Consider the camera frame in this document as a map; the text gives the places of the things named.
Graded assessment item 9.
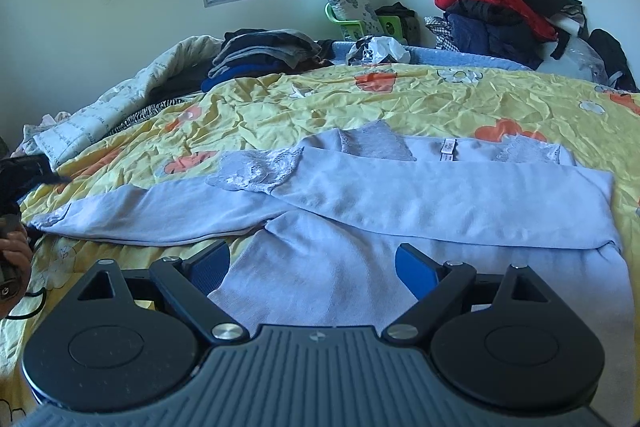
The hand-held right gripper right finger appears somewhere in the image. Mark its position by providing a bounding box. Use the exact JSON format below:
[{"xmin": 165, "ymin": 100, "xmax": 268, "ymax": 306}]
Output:
[{"xmin": 381, "ymin": 242, "xmax": 551, "ymax": 348}]

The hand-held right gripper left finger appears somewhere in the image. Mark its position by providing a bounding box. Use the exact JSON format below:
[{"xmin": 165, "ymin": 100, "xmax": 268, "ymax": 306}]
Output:
[{"xmin": 75, "ymin": 240, "xmax": 251, "ymax": 346}]

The white towel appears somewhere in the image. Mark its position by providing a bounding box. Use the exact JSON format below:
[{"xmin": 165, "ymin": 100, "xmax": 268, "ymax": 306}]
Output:
[{"xmin": 30, "ymin": 120, "xmax": 636, "ymax": 358}]

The stack of folded dark clothes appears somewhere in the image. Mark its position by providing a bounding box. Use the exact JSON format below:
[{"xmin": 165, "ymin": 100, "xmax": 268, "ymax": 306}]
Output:
[{"xmin": 201, "ymin": 28, "xmax": 335, "ymax": 92}]

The person's left hand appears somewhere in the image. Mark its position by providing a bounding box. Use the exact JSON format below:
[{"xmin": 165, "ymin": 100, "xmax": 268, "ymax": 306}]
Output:
[{"xmin": 0, "ymin": 228, "xmax": 34, "ymax": 277}]

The white quilted blanket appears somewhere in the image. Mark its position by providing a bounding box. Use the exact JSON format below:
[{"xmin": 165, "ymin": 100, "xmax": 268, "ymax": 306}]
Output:
[{"xmin": 33, "ymin": 35, "xmax": 226, "ymax": 169}]

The zebra striped cloth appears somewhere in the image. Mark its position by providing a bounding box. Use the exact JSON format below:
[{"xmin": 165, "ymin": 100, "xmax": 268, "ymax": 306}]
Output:
[{"xmin": 105, "ymin": 103, "xmax": 173, "ymax": 138}]

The yellow printed bedsheet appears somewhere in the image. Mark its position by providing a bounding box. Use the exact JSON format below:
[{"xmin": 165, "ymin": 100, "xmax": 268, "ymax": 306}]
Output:
[{"xmin": 0, "ymin": 62, "xmax": 640, "ymax": 423}]

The blue bed edge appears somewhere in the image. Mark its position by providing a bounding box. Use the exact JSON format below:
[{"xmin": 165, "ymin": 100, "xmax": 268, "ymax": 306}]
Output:
[{"xmin": 332, "ymin": 41, "xmax": 536, "ymax": 72}]

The crumpled plastic bag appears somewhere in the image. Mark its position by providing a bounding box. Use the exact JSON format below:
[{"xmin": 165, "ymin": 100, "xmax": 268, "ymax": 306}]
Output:
[{"xmin": 347, "ymin": 35, "xmax": 412, "ymax": 67}]

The checkered cloth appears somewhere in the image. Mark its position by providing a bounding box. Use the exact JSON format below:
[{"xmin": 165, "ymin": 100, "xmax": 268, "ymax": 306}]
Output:
[{"xmin": 425, "ymin": 16, "xmax": 458, "ymax": 52}]

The navy jacket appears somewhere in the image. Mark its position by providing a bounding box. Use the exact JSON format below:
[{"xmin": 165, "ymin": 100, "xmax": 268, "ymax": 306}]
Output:
[{"xmin": 444, "ymin": 2, "xmax": 543, "ymax": 69}]

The green plastic chair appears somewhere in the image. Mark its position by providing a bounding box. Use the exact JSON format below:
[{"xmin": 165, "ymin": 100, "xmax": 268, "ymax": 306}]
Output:
[{"xmin": 325, "ymin": 2, "xmax": 411, "ymax": 42}]

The clear plastic bag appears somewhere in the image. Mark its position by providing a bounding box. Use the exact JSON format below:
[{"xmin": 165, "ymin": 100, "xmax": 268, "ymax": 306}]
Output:
[{"xmin": 542, "ymin": 34, "xmax": 608, "ymax": 84}]

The grey floral pillow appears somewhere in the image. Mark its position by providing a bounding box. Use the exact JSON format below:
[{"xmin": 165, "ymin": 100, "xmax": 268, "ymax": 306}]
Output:
[{"xmin": 320, "ymin": 0, "xmax": 385, "ymax": 37}]

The black backpack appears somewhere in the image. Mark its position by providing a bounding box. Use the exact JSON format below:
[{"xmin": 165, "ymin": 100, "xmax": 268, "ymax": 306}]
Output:
[{"xmin": 588, "ymin": 28, "xmax": 638, "ymax": 92}]

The black cable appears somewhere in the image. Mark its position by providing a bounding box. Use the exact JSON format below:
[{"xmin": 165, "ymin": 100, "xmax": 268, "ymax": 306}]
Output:
[{"xmin": 4, "ymin": 234, "xmax": 47, "ymax": 321}]

